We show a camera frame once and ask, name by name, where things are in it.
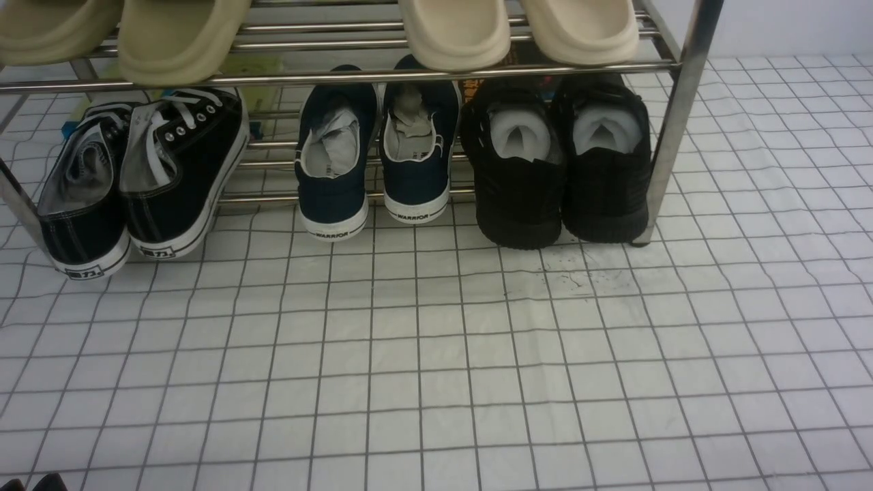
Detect dark object bottom left corner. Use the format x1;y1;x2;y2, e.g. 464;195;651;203
0;473;68;491

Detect navy sneaker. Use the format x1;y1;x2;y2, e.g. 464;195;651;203
379;80;462;224
294;82;383;242

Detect navy sneaker left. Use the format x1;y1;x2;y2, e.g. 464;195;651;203
294;82;383;242

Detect black canvas sneaker right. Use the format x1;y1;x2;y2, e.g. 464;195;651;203
119;87;250;260

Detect beige slipper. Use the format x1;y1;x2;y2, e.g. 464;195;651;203
520;1;640;66
397;1;511;72

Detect beige slipper left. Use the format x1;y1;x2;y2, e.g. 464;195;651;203
397;1;511;72

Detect white grid floor cloth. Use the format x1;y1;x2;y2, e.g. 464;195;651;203
1;54;872;490

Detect olive green slipper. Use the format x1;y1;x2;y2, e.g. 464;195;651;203
117;1;252;87
1;1;123;66

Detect black canvas sneaker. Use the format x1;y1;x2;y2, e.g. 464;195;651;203
119;87;250;260
37;102;139;282

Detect beige slipper right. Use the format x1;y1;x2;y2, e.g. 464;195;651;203
520;1;640;66

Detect black box with orange print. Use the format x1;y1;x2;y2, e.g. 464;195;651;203
458;41;563;103

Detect silver metal shoe rack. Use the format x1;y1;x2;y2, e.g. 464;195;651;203
2;1;724;254

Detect black knit sneaker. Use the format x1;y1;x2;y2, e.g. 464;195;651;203
550;74;653;243
460;78;567;250

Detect olive green slipper far left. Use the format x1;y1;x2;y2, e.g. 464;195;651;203
1;1;123;66

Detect blue object behind rack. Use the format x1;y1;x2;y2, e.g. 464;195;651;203
61;121;81;141

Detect black canvas sneaker left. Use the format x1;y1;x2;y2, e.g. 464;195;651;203
37;102;139;282

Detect navy sneaker right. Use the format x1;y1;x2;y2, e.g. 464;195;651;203
379;80;462;224

